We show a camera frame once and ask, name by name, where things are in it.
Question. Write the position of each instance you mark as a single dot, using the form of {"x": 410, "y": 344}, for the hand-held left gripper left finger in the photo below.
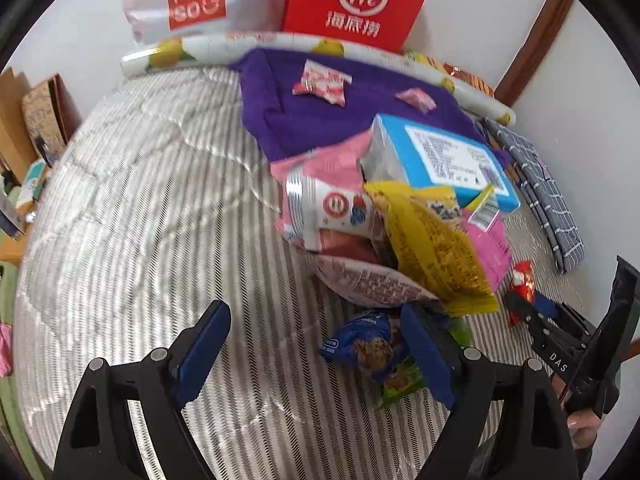
{"x": 205, "y": 340}

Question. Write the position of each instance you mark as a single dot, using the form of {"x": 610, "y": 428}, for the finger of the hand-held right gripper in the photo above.
{"x": 542, "y": 345}
{"x": 567, "y": 320}

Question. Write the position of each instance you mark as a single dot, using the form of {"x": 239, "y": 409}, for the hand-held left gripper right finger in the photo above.
{"x": 425, "y": 345}

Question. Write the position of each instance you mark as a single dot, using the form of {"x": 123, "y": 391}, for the green snack packet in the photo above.
{"x": 400, "y": 385}

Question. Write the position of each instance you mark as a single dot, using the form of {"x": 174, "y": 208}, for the small red snack packet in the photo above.
{"x": 522, "y": 280}

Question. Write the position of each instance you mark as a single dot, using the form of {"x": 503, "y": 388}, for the blue cookie packet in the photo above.
{"x": 360, "y": 345}

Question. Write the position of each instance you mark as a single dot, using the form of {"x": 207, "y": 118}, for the white and red snack bag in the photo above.
{"x": 365, "y": 282}

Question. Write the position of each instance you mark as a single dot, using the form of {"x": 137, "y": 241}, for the yellow snack bag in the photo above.
{"x": 435, "y": 250}

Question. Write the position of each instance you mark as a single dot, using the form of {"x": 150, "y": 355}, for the magenta snack packet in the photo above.
{"x": 492, "y": 255}

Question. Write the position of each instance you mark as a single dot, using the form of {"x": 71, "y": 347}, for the pink snack bag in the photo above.
{"x": 325, "y": 160}

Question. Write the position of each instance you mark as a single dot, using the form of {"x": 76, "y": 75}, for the person's right hand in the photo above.
{"x": 580, "y": 427}

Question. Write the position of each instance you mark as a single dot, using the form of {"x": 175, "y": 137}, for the grey checked folded cloth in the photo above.
{"x": 550, "y": 200}

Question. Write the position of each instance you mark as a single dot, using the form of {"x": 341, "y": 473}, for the pink cloth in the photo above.
{"x": 5, "y": 350}

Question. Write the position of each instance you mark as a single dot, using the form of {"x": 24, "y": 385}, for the blue tissue pack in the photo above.
{"x": 390, "y": 135}

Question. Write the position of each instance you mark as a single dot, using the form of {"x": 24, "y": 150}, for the teal and white box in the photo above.
{"x": 32, "y": 185}

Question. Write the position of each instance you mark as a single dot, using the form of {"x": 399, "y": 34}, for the small pink candy packet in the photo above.
{"x": 415, "y": 97}

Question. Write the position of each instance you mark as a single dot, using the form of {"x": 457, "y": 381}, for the purple towel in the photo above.
{"x": 280, "y": 100}

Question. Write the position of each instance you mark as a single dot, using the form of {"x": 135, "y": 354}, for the orange striped packet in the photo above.
{"x": 470, "y": 82}

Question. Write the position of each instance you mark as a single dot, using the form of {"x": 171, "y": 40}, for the brown patterned box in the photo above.
{"x": 47, "y": 110}

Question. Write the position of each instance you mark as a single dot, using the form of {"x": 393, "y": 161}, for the pink white candy packet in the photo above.
{"x": 322, "y": 82}

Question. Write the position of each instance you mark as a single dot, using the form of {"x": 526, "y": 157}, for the light wooden headboard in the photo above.
{"x": 10, "y": 125}

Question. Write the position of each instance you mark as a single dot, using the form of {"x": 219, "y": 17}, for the lemon print rolled mat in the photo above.
{"x": 210, "y": 47}

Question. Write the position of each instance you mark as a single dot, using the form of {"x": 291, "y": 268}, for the white plastic shopping bag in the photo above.
{"x": 150, "y": 10}

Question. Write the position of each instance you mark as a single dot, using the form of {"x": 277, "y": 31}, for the red paper bag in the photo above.
{"x": 310, "y": 5}

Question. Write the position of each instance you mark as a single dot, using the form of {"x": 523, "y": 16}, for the brown wooden frame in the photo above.
{"x": 540, "y": 40}

